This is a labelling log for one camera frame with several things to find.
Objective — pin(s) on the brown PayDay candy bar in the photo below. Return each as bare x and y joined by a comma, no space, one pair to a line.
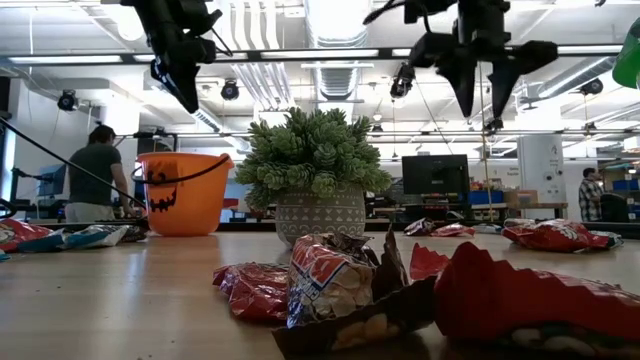
325,285
419,227

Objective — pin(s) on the black computer monitor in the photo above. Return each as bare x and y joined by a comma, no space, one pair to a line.
435,175

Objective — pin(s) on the green plant in grey pot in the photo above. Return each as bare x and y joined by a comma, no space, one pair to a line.
320,165

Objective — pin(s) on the orange pumpkin face bucket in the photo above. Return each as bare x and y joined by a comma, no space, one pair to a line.
200,200

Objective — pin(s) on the white building column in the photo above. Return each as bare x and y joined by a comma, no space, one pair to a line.
540,170

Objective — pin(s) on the brown cardboard box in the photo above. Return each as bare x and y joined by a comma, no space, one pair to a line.
521,196

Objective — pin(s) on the black metal table frame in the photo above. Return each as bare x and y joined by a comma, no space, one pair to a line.
390,226

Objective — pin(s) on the red Skittles candy bag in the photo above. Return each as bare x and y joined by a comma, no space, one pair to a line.
555,236
525,305
250,292
20,235
452,230

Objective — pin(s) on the wooden background table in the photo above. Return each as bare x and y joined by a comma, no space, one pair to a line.
530,205

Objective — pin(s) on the black ceiling spotlight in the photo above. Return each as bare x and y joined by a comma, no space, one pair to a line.
230,90
401,82
591,87
494,125
67,100

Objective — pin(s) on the green plastic bucket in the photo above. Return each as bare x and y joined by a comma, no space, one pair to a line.
629,60

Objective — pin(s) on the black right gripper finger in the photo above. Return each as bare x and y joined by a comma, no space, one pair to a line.
505,75
460,70

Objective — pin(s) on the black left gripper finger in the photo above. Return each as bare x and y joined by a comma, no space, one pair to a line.
189,85

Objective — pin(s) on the blue lit background monitor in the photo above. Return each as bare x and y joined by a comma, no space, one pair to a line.
54,180

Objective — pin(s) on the silver ventilation duct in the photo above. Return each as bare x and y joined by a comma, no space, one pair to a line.
337,25

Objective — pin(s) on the person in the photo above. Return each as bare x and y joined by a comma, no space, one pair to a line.
92,175
591,195

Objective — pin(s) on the blue storage bins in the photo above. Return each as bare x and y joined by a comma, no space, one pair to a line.
626,185
485,197

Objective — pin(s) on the black overhead light beam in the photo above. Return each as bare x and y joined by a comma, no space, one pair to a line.
254,55

